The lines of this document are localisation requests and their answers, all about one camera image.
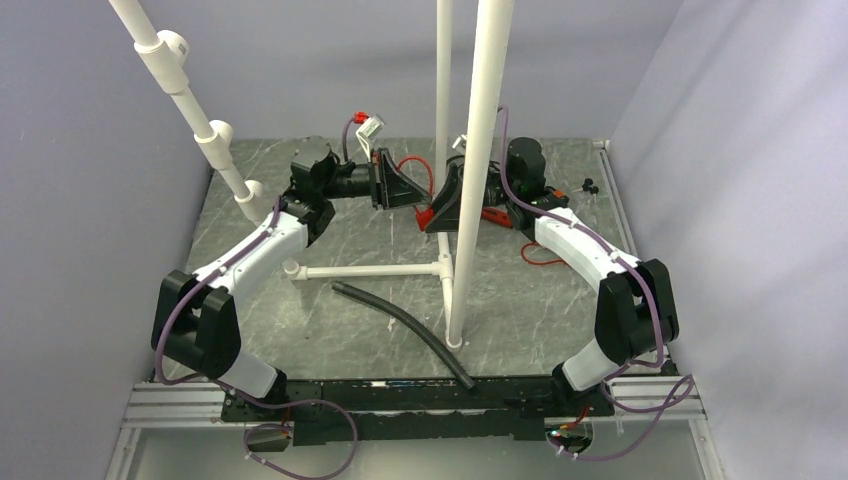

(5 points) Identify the small black key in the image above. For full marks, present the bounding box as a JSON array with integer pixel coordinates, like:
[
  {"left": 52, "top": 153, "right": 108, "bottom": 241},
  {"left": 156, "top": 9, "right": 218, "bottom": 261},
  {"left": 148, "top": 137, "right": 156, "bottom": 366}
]
[{"left": 579, "top": 178, "right": 600, "bottom": 195}]

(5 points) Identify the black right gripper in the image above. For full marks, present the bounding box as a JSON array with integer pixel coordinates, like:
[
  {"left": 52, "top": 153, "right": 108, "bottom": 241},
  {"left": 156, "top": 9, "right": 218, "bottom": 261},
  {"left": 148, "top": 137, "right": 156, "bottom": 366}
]
[{"left": 420, "top": 164, "right": 519, "bottom": 234}]

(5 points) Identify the black corrugated hose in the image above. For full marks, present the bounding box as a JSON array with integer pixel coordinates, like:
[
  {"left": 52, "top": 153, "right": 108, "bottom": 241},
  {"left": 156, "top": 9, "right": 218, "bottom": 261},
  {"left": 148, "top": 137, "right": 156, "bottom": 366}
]
[{"left": 331, "top": 280, "right": 476, "bottom": 392}]

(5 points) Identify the red wire with connector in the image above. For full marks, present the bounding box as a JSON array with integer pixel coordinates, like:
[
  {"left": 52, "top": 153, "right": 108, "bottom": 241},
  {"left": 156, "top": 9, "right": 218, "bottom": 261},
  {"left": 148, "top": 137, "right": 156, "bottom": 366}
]
[{"left": 519, "top": 242, "right": 568, "bottom": 269}]

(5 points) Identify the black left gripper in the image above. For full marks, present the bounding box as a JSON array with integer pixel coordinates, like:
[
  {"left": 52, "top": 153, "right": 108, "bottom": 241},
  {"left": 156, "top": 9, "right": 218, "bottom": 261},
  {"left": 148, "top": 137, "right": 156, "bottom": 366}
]
[{"left": 321, "top": 148, "right": 432, "bottom": 211}]

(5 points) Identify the short red wire connector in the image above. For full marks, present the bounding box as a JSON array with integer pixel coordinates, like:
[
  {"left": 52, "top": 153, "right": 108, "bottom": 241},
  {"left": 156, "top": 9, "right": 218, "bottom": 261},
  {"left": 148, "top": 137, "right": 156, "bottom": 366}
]
[{"left": 396, "top": 156, "right": 439, "bottom": 233}]

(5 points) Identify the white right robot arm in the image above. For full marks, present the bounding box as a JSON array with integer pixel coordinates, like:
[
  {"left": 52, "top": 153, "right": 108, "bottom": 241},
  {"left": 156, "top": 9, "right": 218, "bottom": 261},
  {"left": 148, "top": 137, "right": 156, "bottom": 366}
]
[{"left": 482, "top": 137, "right": 680, "bottom": 415}]

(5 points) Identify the white PVC pipe frame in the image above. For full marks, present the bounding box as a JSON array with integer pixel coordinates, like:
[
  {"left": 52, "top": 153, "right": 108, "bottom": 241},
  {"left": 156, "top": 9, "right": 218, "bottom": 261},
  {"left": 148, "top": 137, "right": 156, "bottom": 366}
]
[{"left": 107, "top": 0, "right": 515, "bottom": 351}]

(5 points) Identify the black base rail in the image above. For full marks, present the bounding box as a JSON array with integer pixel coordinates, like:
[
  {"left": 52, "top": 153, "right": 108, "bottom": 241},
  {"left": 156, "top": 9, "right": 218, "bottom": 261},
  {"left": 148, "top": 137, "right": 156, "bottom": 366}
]
[{"left": 221, "top": 375, "right": 614, "bottom": 446}]

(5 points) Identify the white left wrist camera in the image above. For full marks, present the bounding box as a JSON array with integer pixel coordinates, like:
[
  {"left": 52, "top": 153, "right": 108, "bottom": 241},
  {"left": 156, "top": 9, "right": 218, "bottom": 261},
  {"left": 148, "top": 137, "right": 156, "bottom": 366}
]
[{"left": 355, "top": 115, "right": 385, "bottom": 161}]

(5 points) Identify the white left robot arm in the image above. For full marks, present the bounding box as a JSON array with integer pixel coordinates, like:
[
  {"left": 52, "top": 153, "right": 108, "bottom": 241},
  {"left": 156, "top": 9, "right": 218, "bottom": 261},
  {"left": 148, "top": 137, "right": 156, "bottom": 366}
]
[{"left": 151, "top": 148, "right": 432, "bottom": 420}]

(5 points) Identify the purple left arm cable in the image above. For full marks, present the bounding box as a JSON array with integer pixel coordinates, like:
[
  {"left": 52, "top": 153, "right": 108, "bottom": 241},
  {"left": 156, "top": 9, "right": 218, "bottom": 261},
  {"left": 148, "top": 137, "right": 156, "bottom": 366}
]
[{"left": 152, "top": 111, "right": 360, "bottom": 480}]

